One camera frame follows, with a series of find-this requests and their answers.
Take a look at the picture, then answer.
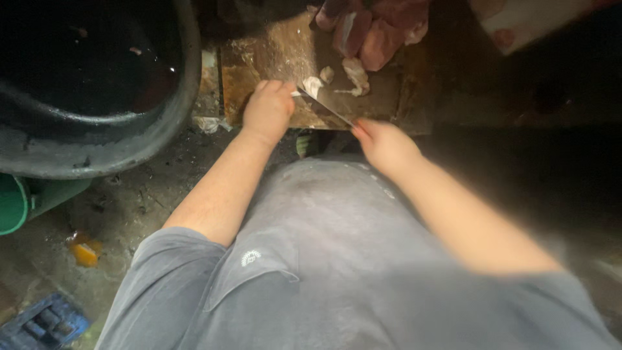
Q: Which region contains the person's right hand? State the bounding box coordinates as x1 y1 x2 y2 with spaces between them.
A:
351 118 424 177

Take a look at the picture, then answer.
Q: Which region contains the green plastic container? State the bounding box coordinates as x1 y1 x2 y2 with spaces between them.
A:
0 173 92 236

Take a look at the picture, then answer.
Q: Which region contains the white tray with meat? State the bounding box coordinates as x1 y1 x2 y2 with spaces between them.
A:
469 0 622 55

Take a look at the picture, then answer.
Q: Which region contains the blue plastic crate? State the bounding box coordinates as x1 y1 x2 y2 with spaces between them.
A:
0 292 91 350

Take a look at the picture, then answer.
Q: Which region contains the orange plastic scrap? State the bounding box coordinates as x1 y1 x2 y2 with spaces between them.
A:
67 232 104 268

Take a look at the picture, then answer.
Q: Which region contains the person's green shoe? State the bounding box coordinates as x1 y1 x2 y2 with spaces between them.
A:
295 130 321 158

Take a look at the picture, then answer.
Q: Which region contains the crumpled white plastic scrap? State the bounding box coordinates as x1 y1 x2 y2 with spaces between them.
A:
193 116 233 134

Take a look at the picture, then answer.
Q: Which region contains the person's grey shirt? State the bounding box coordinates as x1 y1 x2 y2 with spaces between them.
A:
95 157 622 350

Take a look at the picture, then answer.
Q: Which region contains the person's left hand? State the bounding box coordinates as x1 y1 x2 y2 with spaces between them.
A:
241 80 297 143

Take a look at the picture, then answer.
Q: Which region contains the wooden chopping block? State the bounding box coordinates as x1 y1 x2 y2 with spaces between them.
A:
221 11 433 134

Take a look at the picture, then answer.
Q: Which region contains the large black tub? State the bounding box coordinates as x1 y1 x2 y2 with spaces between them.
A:
0 0 202 180

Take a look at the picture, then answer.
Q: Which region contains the pile of raw meat pieces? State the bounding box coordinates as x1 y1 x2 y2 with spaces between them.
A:
307 0 431 72

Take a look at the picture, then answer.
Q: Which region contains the steel butcher knife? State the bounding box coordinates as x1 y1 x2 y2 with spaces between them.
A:
296 87 358 129

